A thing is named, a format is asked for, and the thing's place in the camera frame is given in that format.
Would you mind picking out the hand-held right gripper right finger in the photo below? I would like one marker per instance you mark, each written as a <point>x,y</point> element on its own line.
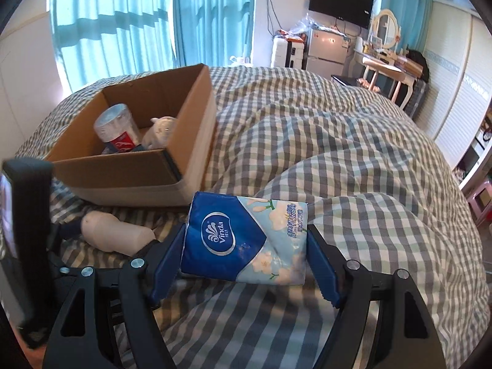
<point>321,273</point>

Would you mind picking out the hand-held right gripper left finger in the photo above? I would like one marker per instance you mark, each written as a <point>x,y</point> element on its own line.
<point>165,269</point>

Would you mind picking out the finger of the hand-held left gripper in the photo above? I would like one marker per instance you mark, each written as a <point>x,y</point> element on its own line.
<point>70,230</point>

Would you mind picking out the beige plastic bottle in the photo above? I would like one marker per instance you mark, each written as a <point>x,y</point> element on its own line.
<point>111,232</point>

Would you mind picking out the blue floral tissue pack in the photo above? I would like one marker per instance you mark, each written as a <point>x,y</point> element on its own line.
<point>238,238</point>

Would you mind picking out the brown cardboard box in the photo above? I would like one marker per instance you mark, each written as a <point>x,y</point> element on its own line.
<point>134,176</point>

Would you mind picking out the clear cylinder with red label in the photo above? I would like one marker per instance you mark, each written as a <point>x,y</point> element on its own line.
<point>115,123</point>

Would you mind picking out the white plush toy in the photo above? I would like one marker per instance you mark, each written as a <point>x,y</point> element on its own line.
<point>161,132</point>

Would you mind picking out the grey checked blanket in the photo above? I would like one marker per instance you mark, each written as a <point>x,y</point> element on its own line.
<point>307,142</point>

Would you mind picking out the pink plastic stool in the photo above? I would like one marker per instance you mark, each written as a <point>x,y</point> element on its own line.
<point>480,201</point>

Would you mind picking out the wide teal window curtain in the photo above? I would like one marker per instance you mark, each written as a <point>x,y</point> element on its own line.
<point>107,27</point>

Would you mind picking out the dark suitcase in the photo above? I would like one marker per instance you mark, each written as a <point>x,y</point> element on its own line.
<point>417,98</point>

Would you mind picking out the white dressing table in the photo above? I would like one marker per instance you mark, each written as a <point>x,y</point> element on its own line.
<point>407,80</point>

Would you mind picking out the white wooden chair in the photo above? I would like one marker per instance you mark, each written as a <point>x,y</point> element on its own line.
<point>384,66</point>

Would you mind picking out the white plastic bag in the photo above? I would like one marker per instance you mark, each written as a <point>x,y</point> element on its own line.
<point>240,61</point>

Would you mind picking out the small silver fridge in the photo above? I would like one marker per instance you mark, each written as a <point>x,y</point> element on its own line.
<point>326,52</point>

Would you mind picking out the white air purifier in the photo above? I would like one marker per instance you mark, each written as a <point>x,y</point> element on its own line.
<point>282,53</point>

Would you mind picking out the flat brown box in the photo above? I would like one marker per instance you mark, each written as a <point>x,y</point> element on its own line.
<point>409,65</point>

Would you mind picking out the black bag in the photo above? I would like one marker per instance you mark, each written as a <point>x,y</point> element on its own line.
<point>418,63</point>

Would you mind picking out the white slatted wardrobe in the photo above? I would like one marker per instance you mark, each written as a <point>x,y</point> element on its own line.
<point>457,84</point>

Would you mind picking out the clear plastic bag on fridge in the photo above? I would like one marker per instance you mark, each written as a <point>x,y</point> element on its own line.
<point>303,27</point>

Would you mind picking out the white oval vanity mirror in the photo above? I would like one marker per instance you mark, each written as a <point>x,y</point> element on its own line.
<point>385,29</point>

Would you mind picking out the narrow teal window curtain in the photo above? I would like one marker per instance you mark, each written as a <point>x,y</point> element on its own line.
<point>215,19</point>

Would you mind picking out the teal curtain beside wardrobe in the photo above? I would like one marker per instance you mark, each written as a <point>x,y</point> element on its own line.
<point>407,7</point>

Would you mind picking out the black wall television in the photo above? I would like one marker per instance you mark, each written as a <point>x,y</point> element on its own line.
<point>340,2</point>

